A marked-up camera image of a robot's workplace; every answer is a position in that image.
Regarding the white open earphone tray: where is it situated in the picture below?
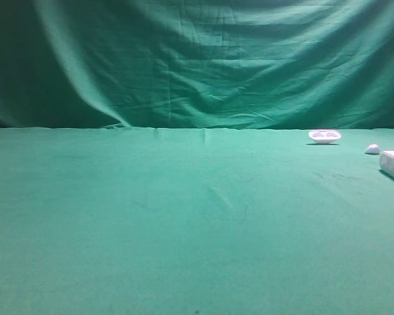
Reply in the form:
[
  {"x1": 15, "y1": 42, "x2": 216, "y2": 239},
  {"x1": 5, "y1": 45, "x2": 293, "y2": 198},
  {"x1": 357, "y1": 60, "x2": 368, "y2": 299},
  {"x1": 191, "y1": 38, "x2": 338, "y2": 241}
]
[{"x1": 308, "y1": 129, "x2": 341, "y2": 144}]

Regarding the green backdrop curtain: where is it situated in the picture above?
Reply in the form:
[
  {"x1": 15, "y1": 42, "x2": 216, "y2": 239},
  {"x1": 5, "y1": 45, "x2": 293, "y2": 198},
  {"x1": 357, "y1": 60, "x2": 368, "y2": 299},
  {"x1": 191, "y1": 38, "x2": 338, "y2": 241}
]
[{"x1": 0, "y1": 1, "x2": 394, "y2": 129}]

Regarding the green table cloth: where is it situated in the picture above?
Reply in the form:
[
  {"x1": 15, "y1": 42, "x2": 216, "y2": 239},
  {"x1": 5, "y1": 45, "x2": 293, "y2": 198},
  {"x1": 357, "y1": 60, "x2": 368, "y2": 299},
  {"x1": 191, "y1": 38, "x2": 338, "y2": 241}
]
[{"x1": 0, "y1": 128, "x2": 394, "y2": 314}]

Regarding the small white earbud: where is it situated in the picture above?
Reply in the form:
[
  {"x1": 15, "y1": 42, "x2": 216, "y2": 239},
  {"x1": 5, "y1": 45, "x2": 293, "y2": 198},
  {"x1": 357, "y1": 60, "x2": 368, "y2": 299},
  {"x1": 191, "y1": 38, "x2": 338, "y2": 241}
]
[{"x1": 364, "y1": 144, "x2": 380, "y2": 155}]

